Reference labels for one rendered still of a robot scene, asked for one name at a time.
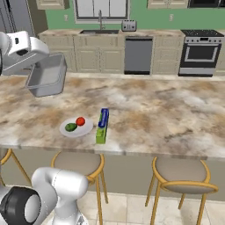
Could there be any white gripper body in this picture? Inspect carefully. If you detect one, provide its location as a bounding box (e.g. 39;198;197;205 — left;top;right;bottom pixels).
1;36;50;76

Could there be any red tomato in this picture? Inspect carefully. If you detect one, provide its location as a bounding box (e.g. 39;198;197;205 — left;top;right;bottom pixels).
75;116;86;127

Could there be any green avocado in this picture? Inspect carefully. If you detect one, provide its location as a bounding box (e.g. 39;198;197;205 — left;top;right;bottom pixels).
64;122;78;133

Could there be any white plate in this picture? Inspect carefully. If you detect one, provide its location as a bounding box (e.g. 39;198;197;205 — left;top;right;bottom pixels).
59;117;95;138

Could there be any blue green aluminum foil box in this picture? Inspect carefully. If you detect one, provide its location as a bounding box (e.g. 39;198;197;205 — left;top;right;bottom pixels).
95;107;110;145

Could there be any grey fridge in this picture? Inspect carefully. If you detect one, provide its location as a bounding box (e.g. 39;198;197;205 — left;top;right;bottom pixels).
0;0;49;38

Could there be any beige base cupboard run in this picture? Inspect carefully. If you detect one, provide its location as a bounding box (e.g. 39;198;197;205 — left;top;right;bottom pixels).
214;42;225;77
39;30;126;75
151;31;186;76

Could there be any dark sink basin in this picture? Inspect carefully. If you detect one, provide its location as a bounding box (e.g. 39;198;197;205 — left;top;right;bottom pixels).
79;29;120;35

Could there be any silver tap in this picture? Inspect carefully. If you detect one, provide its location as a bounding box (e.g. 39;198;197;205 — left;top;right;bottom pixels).
98;9;106;31

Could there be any white framed window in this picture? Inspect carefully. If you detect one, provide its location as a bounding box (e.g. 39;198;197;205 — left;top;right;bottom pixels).
73;0;130;25

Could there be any silver toaster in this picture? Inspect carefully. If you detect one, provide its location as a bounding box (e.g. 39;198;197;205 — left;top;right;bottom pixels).
120;19;138;33

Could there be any grey dishwasher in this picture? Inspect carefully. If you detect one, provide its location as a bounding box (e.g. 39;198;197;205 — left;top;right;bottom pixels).
123;35;154;76

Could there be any black silver oven with hob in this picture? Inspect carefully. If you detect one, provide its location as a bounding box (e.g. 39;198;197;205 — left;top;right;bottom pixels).
178;29;225;78

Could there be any black microwave oven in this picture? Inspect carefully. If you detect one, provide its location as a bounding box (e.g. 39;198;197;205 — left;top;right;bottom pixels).
188;0;225;9

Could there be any beige wall cupboard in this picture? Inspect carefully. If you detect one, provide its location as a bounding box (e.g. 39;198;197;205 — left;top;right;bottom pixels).
147;0;189;10
35;0;70;11

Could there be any yellow frame grey seat stool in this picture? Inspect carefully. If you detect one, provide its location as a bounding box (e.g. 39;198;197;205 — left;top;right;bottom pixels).
144;156;220;225
50;150;110;225
0;148;33;187

